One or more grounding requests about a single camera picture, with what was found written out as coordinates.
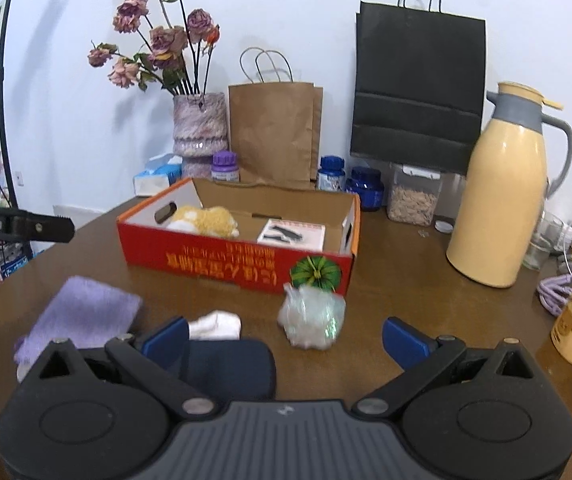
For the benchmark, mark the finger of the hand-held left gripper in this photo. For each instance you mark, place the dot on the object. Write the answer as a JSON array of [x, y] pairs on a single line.
[[41, 227]]

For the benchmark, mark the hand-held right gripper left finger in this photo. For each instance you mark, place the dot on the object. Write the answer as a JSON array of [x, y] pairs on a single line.
[[166, 340]]

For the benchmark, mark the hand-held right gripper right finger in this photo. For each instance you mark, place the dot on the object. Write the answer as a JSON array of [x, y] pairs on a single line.
[[405, 340]]

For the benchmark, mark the navy blue fabric case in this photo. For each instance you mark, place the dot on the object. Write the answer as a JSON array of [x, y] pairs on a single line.
[[236, 365]]

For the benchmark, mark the clear glass cup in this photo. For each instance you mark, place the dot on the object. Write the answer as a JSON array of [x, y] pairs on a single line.
[[540, 245]]

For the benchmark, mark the white vented box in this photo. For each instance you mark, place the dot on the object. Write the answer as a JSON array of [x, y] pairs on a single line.
[[76, 215]]

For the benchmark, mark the white sock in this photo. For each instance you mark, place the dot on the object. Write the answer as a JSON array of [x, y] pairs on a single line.
[[216, 325]]

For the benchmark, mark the purple fuzzy cloth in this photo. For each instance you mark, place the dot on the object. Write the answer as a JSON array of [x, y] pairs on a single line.
[[86, 310]]

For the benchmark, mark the red cardboard box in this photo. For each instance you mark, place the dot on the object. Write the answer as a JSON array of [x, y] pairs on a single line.
[[216, 265]]

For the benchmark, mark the crumpled clear plastic bag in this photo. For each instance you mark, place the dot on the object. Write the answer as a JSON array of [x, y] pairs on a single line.
[[311, 317]]

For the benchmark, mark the white round cap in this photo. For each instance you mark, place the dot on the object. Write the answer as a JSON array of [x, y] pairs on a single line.
[[444, 227]]

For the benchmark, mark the black light stand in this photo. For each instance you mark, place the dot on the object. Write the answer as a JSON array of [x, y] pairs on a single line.
[[3, 110]]

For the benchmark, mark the blue white tissue pack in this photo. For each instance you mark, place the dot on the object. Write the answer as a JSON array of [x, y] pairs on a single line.
[[156, 175]]

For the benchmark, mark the yellow plush toy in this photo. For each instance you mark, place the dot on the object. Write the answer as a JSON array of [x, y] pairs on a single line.
[[206, 220]]

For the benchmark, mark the clear seed container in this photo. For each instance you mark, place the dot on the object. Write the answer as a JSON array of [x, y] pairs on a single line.
[[412, 205]]

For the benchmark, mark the white flat box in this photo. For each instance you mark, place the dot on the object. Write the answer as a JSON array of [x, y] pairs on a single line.
[[296, 235]]

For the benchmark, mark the dark blue bottle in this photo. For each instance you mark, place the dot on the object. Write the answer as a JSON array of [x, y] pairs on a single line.
[[365, 187]]

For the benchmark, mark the yellow thermos jug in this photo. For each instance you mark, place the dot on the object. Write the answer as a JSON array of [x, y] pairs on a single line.
[[500, 200]]

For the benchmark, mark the blue lid white label bottle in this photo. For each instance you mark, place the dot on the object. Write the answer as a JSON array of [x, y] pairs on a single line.
[[331, 175]]

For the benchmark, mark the purple lid bottle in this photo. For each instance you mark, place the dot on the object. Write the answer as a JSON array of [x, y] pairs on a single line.
[[225, 167]]

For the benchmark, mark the pink textured vase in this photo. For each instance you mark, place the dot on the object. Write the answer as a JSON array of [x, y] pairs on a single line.
[[200, 125]]

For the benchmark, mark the dried pink roses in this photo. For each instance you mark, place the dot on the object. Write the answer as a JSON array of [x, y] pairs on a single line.
[[168, 40]]

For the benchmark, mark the brown paper bag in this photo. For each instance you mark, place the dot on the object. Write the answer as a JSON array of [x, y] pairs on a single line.
[[271, 130]]

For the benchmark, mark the black paper bag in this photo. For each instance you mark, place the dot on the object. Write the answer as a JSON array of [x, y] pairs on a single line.
[[415, 85]]

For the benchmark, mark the white wall socket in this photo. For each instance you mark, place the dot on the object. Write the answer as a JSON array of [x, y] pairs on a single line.
[[20, 177]]

